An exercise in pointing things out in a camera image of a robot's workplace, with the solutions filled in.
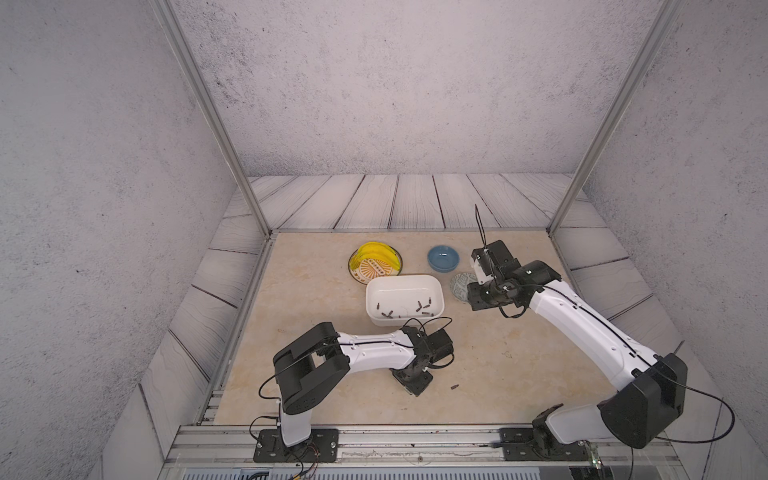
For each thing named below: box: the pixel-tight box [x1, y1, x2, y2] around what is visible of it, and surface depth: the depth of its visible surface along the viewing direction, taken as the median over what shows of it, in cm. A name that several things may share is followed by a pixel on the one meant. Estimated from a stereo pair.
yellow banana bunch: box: [350, 242, 401, 270], surface depth 110 cm
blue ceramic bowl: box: [428, 245, 460, 273], surface depth 110 cm
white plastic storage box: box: [365, 274, 445, 327], surface depth 101 cm
